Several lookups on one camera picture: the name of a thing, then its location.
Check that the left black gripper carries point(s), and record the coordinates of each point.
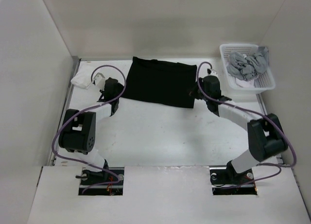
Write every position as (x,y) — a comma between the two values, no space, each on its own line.
(120,89)

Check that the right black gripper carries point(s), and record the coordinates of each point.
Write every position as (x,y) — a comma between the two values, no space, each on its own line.
(194,93)

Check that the black tank top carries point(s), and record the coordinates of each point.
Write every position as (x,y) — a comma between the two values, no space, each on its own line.
(160,82)

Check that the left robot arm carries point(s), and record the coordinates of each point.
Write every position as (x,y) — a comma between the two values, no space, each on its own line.
(79,135)

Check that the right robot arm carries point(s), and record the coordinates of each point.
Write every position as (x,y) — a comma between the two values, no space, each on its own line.
(265,136)

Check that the folded white tank top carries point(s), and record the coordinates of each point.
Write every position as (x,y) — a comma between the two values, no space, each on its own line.
(82,79)

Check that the grey tank top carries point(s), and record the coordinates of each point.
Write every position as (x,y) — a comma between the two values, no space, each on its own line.
(248,67)

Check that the white garment in basket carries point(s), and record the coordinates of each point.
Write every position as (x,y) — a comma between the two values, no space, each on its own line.
(245,84)

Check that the white plastic basket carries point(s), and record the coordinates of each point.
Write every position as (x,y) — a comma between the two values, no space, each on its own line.
(263,82)

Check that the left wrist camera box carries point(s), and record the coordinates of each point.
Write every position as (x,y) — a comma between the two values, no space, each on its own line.
(99,80)

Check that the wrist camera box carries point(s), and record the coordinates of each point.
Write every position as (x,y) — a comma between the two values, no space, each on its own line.
(99,80)
(212,72)

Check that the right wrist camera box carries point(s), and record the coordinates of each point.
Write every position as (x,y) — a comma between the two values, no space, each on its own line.
(212,72)

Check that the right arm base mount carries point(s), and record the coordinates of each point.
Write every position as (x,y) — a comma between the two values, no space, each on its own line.
(225,181)

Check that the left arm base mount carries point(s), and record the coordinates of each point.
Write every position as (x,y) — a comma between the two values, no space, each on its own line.
(96,183)

